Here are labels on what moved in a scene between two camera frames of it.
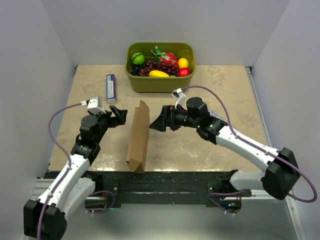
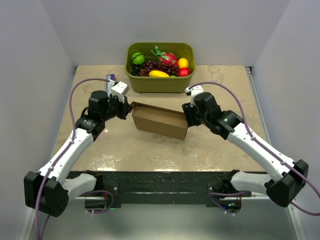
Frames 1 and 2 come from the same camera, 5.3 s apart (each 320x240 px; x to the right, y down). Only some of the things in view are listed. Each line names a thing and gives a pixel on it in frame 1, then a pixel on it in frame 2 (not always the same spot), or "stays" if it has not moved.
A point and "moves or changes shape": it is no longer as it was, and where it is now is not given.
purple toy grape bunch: x=172 y=70 stays
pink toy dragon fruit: x=166 y=58 stays
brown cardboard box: x=139 y=141 moves or changes shape
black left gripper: x=120 y=115 → x=128 y=107
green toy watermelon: x=138 y=58 stays
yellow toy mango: x=158 y=74 stays
